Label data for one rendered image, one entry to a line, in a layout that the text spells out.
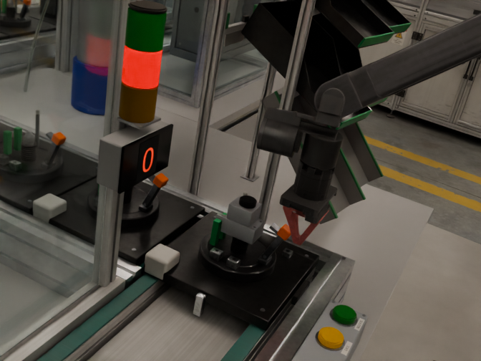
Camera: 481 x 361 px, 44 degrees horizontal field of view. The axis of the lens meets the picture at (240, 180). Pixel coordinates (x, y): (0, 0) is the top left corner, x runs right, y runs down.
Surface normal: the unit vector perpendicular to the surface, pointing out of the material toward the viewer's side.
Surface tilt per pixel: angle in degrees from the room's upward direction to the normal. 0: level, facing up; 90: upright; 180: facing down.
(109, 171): 90
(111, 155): 90
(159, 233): 0
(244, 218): 90
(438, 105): 90
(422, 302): 0
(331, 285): 0
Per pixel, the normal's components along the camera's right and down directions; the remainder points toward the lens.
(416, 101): -0.50, 0.32
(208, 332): 0.17, -0.88
